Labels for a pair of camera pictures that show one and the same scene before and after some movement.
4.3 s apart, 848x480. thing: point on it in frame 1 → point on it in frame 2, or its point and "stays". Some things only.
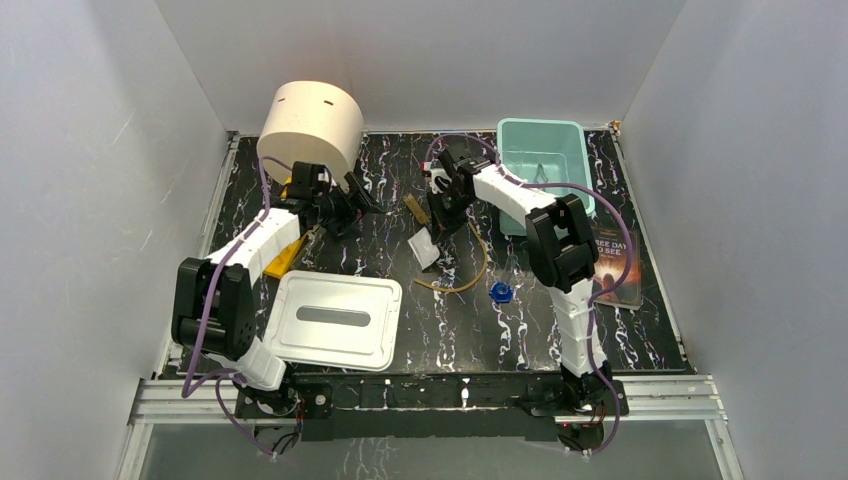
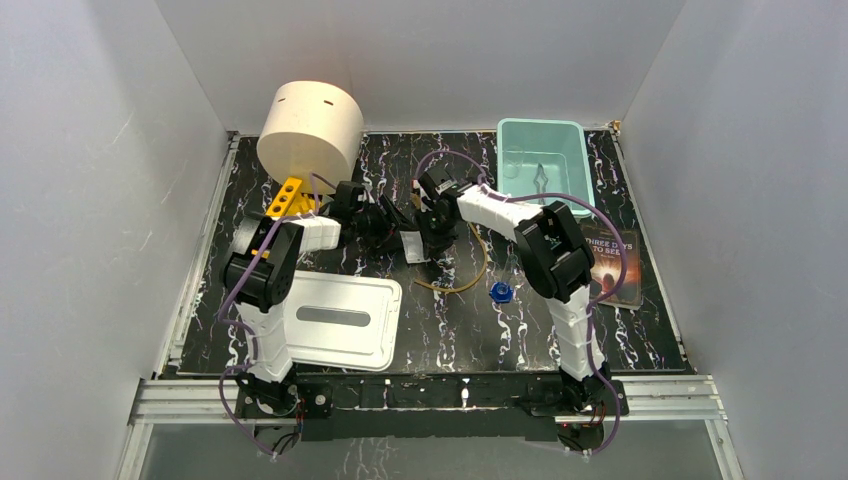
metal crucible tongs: x=542 y=171 stays
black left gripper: x=351 y=201 → x=387 y=221
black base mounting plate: x=431 y=407 stays
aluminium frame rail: x=643 y=400 stays
